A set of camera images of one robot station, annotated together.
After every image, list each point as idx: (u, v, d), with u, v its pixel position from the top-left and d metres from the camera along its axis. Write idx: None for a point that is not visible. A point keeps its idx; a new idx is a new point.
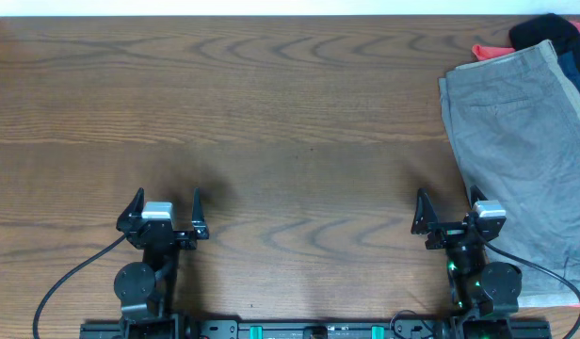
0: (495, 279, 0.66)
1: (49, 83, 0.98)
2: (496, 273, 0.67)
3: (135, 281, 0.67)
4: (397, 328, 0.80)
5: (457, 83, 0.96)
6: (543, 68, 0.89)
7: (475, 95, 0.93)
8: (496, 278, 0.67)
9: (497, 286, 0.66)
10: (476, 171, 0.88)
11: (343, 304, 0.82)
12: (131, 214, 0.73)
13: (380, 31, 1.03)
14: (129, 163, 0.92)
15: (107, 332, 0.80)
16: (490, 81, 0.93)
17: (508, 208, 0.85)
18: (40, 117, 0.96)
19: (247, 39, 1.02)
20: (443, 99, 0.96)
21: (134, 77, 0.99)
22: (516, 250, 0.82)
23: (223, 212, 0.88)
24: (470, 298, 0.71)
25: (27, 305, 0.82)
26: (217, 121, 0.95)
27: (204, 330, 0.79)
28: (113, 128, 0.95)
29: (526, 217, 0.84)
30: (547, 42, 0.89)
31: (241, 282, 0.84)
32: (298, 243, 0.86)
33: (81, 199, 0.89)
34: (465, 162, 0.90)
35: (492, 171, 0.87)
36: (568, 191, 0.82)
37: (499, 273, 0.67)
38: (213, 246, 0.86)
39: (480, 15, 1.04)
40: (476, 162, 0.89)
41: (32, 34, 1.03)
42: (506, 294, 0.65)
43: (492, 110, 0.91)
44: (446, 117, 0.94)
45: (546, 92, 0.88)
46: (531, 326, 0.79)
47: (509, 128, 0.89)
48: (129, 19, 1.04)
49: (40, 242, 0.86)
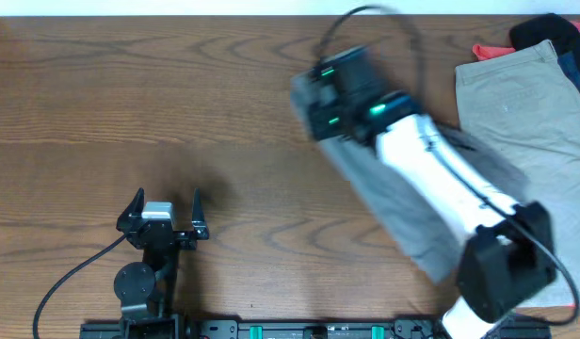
0: (404, 123, 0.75)
1: (49, 83, 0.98)
2: (352, 67, 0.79)
3: (135, 281, 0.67)
4: (397, 328, 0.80)
5: (470, 75, 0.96)
6: (543, 68, 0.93)
7: (485, 92, 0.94)
8: (394, 115, 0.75)
9: (346, 57, 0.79)
10: (367, 169, 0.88)
11: (343, 304, 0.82)
12: (131, 214, 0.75)
13: (380, 31, 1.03)
14: (129, 163, 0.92)
15: (108, 332, 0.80)
16: (497, 73, 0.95)
17: (400, 217, 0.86)
18: (40, 117, 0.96)
19: (247, 39, 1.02)
20: (459, 85, 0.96)
21: (134, 77, 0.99)
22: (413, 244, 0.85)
23: (222, 212, 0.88)
24: (346, 93, 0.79)
25: (26, 306, 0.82)
26: (216, 121, 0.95)
27: (204, 330, 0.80)
28: (113, 128, 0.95)
29: (416, 222, 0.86)
30: (547, 42, 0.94)
31: (241, 282, 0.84)
32: (298, 243, 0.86)
33: (81, 198, 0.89)
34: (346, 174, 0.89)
35: (374, 185, 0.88)
36: (576, 191, 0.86)
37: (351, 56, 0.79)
38: (213, 246, 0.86)
39: (480, 15, 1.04)
40: (360, 163, 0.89)
41: (31, 34, 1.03)
42: (370, 80, 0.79)
43: (500, 110, 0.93)
44: (460, 100, 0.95)
45: (546, 91, 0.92)
46: (531, 325, 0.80)
47: (517, 126, 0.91)
48: (128, 18, 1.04)
49: (40, 242, 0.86)
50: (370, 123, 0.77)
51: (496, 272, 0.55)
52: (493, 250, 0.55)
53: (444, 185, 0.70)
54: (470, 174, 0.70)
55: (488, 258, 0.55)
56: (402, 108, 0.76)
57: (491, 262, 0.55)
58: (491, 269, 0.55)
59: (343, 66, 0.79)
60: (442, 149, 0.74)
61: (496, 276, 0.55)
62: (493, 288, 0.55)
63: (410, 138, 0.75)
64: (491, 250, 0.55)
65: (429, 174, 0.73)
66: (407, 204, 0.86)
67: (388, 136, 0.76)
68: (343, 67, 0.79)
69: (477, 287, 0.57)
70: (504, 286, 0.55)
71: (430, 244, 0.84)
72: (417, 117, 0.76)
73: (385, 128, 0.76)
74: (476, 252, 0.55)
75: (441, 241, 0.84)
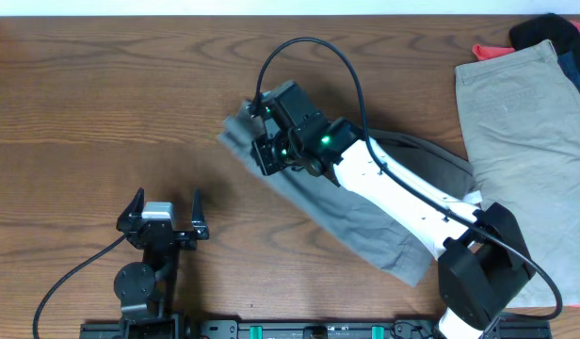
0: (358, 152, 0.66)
1: (48, 83, 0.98)
2: (292, 104, 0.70)
3: (135, 281, 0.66)
4: (397, 328, 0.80)
5: (469, 75, 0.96)
6: (542, 68, 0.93)
7: (485, 93, 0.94)
8: (345, 145, 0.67)
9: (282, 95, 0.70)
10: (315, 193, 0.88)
11: (343, 304, 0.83)
12: (131, 214, 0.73)
13: (380, 31, 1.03)
14: (129, 163, 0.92)
15: (108, 332, 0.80)
16: (496, 73, 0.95)
17: (361, 234, 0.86)
18: (40, 117, 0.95)
19: (247, 39, 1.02)
20: (459, 85, 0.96)
21: (134, 77, 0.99)
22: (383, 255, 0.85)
23: (222, 212, 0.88)
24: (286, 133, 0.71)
25: (26, 306, 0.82)
26: (216, 121, 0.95)
27: (204, 330, 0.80)
28: (113, 128, 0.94)
29: (377, 234, 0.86)
30: (547, 43, 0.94)
31: (241, 282, 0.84)
32: (298, 243, 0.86)
33: (80, 198, 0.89)
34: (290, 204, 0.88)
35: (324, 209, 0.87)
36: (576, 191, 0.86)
37: (286, 92, 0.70)
38: (212, 246, 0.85)
39: (480, 15, 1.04)
40: (303, 189, 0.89)
41: (31, 34, 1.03)
42: (314, 111, 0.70)
43: (500, 111, 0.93)
44: (460, 100, 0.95)
45: (546, 91, 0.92)
46: (531, 325, 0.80)
47: (516, 126, 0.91)
48: (128, 18, 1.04)
49: (40, 242, 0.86)
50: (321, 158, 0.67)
51: (475, 281, 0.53)
52: (467, 260, 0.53)
53: (405, 204, 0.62)
54: (431, 188, 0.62)
55: (463, 270, 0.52)
56: (349, 136, 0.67)
57: (465, 273, 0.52)
58: (469, 279, 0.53)
59: (281, 106, 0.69)
60: (394, 166, 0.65)
61: (476, 285, 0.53)
62: (476, 298, 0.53)
63: (362, 161, 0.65)
64: (464, 263, 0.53)
65: (391, 201, 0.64)
66: (366, 217, 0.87)
67: (342, 168, 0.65)
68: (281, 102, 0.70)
69: (461, 299, 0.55)
70: (487, 292, 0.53)
71: (399, 250, 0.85)
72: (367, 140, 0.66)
73: (337, 157, 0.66)
74: (450, 267, 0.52)
75: (407, 245, 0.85)
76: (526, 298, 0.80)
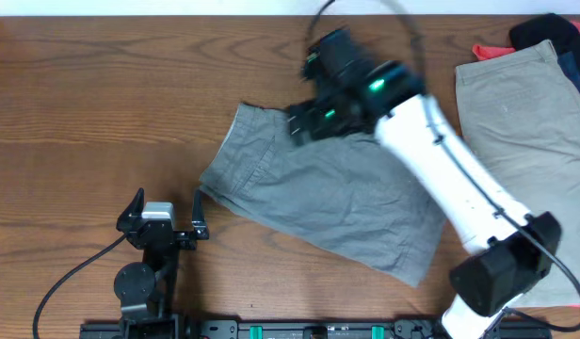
0: (408, 104, 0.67)
1: (48, 83, 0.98)
2: (333, 52, 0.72)
3: (135, 282, 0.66)
4: (397, 328, 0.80)
5: (469, 75, 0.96)
6: (542, 68, 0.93)
7: (485, 92, 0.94)
8: (394, 92, 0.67)
9: (324, 45, 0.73)
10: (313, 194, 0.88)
11: (343, 304, 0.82)
12: (131, 214, 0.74)
13: (380, 31, 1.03)
14: (129, 163, 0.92)
15: (108, 332, 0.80)
16: (496, 73, 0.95)
17: (360, 235, 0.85)
18: (40, 117, 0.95)
19: (246, 39, 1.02)
20: (459, 85, 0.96)
21: (134, 77, 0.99)
22: (383, 256, 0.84)
23: (222, 212, 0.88)
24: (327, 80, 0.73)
25: (26, 306, 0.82)
26: (217, 121, 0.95)
27: (204, 330, 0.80)
28: (113, 128, 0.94)
29: (377, 234, 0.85)
30: (547, 42, 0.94)
31: (241, 282, 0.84)
32: (298, 243, 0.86)
33: (80, 198, 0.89)
34: (284, 209, 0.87)
35: (319, 211, 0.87)
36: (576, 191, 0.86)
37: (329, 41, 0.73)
38: (212, 246, 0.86)
39: (480, 15, 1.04)
40: (300, 190, 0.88)
41: (31, 34, 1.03)
42: (358, 57, 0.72)
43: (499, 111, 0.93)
44: (460, 100, 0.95)
45: (545, 91, 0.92)
46: (531, 326, 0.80)
47: (516, 126, 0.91)
48: (127, 18, 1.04)
49: (40, 242, 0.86)
50: (365, 102, 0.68)
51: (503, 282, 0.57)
52: (505, 263, 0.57)
53: (457, 187, 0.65)
54: (489, 181, 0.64)
55: (500, 272, 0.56)
56: (403, 79, 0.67)
57: (500, 275, 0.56)
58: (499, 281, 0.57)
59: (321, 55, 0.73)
60: (452, 143, 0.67)
61: (503, 285, 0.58)
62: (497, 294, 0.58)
63: (420, 126, 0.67)
64: (503, 266, 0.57)
65: (445, 181, 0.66)
66: (366, 218, 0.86)
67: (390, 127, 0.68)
68: (324, 49, 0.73)
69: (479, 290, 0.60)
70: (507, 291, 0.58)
71: (399, 250, 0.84)
72: (424, 100, 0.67)
73: (382, 101, 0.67)
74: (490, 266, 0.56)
75: (407, 245, 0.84)
76: (526, 298, 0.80)
